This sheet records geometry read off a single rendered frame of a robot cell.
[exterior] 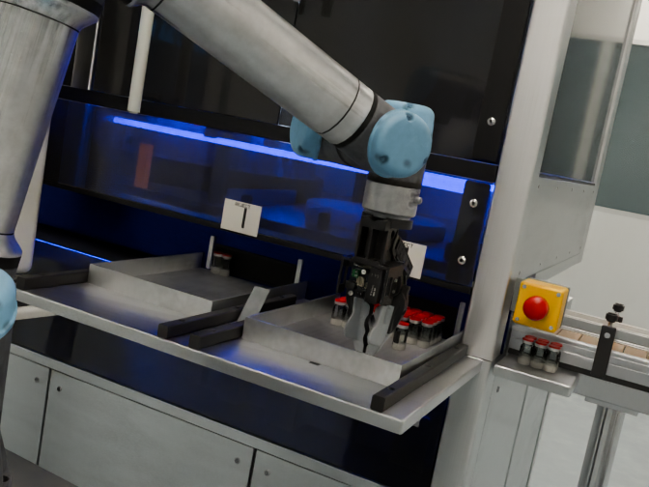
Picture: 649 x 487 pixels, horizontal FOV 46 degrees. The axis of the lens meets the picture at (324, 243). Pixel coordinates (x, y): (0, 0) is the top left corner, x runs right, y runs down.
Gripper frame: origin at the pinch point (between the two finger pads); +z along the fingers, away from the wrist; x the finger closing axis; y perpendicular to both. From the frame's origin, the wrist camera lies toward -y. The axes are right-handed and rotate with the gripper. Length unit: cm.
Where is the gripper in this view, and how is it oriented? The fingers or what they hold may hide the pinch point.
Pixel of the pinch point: (366, 351)
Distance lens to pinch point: 112.1
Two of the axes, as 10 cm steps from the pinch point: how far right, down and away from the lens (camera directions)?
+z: -1.8, 9.7, 1.4
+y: -4.3, 0.5, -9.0
